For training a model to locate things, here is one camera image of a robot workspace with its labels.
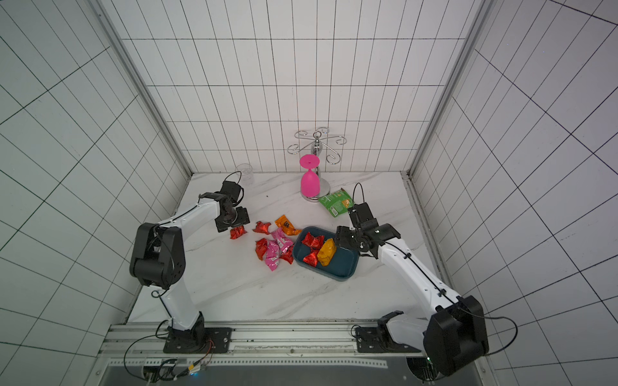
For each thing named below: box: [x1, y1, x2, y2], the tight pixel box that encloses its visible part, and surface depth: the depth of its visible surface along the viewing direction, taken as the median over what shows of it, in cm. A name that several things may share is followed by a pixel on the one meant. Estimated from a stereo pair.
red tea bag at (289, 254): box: [280, 244, 295, 265], surface depth 91 cm
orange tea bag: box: [274, 214, 302, 237], surface depth 100 cm
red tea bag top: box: [251, 221, 272, 235], surface depth 99 cm
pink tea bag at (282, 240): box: [271, 227, 294, 253], surface depth 92 cm
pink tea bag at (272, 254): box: [264, 239, 280, 272], surface depth 91 cm
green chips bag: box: [317, 187, 355, 218], surface depth 106 cm
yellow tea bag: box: [317, 238, 337, 267], surface depth 89 cm
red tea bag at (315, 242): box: [300, 232, 326, 251], surface depth 94 cm
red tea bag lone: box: [229, 225, 248, 240], surface depth 97 cm
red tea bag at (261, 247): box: [255, 238, 268, 261], surface depth 92 cm
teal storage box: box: [292, 225, 361, 283], surface depth 91 cm
